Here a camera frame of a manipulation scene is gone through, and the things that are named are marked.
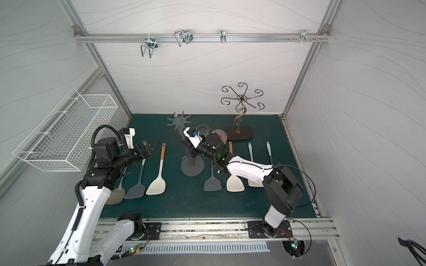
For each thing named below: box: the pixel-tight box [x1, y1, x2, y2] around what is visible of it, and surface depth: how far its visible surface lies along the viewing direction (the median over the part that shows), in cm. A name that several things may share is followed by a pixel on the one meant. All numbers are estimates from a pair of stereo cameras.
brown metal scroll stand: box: [220, 82, 265, 141], surface depth 92 cm
